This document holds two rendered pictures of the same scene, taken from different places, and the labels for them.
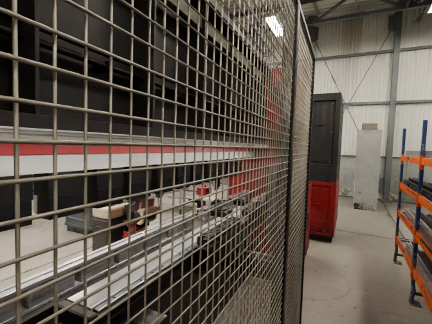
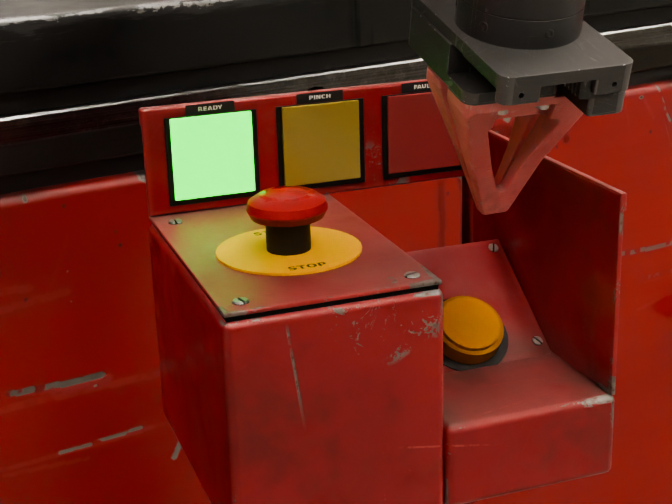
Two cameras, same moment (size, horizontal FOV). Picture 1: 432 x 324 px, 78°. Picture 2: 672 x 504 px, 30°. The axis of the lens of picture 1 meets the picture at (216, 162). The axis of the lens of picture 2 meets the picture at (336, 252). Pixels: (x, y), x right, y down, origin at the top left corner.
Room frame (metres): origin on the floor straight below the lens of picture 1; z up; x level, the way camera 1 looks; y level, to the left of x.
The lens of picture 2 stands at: (2.47, 0.86, 0.98)
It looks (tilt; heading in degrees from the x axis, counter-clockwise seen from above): 19 degrees down; 214
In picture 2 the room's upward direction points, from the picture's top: 2 degrees counter-clockwise
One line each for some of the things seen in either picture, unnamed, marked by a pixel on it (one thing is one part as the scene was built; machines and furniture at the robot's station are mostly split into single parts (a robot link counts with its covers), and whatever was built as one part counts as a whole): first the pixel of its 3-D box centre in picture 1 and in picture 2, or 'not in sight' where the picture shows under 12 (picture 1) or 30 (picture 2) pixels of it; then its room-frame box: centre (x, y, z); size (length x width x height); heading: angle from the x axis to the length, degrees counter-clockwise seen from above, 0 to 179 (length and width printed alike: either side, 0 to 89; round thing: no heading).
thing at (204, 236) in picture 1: (222, 229); not in sight; (1.37, -0.04, 1.02); 0.44 x 0.06 x 0.04; 155
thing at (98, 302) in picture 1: (229, 224); not in sight; (1.75, -0.10, 0.93); 2.30 x 0.14 x 0.10; 155
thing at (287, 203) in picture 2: not in sight; (287, 227); (2.00, 0.52, 0.79); 0.04 x 0.04 x 0.04
